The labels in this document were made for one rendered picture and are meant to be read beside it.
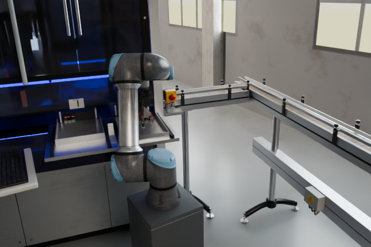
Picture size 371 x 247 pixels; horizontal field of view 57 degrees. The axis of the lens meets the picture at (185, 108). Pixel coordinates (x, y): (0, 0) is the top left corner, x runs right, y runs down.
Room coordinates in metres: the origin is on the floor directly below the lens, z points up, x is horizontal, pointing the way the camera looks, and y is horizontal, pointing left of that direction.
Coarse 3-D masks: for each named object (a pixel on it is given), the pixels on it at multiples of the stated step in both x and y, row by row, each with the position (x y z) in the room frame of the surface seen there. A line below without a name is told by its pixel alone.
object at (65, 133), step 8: (56, 120) 1.96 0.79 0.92; (80, 120) 2.04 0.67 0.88; (88, 120) 2.03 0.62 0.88; (96, 120) 2.03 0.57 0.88; (56, 128) 1.83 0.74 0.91; (64, 128) 1.90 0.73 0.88; (72, 128) 1.90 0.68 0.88; (80, 128) 1.90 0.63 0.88; (88, 128) 1.89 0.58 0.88; (96, 128) 1.89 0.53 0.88; (56, 136) 1.75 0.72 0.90; (64, 136) 1.79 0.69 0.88; (72, 136) 1.78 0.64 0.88; (80, 136) 1.71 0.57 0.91; (88, 136) 1.72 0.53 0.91; (96, 136) 1.73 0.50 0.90; (104, 136) 1.75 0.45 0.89; (56, 144) 1.67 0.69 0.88
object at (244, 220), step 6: (282, 198) 2.24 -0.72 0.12; (258, 204) 2.18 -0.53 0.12; (264, 204) 2.17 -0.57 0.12; (270, 204) 2.17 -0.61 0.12; (276, 204) 2.18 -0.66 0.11; (288, 204) 2.23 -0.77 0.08; (294, 204) 2.24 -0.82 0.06; (252, 210) 2.14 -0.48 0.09; (258, 210) 2.15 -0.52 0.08; (294, 210) 2.24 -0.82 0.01; (246, 216) 2.12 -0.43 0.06; (246, 222) 2.11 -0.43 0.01
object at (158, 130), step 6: (156, 114) 2.02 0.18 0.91; (156, 120) 2.00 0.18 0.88; (150, 126) 1.90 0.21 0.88; (156, 126) 1.90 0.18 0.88; (162, 126) 1.87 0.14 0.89; (144, 132) 1.81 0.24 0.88; (150, 132) 1.81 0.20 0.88; (156, 132) 1.81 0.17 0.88; (162, 132) 1.73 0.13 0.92; (168, 132) 1.74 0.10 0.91; (144, 138) 1.70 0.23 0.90; (150, 138) 1.71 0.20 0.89; (156, 138) 1.72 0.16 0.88
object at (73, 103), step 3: (72, 99) 1.95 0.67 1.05; (75, 99) 1.96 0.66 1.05; (78, 99) 1.96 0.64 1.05; (81, 99) 1.97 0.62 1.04; (69, 102) 1.94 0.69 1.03; (72, 102) 1.95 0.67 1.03; (75, 102) 1.95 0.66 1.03; (78, 102) 1.96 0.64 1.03; (81, 102) 1.97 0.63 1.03; (72, 105) 1.95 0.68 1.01; (75, 105) 1.95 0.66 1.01; (81, 105) 1.96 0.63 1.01; (72, 108) 1.95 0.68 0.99; (75, 108) 1.95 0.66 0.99
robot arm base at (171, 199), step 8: (176, 184) 1.26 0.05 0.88; (152, 192) 1.23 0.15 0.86; (160, 192) 1.22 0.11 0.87; (168, 192) 1.22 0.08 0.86; (176, 192) 1.24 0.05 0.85; (152, 200) 1.22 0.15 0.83; (160, 200) 1.21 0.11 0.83; (168, 200) 1.21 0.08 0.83; (176, 200) 1.23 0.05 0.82; (152, 208) 1.21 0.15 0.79; (160, 208) 1.20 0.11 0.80; (168, 208) 1.20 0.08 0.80
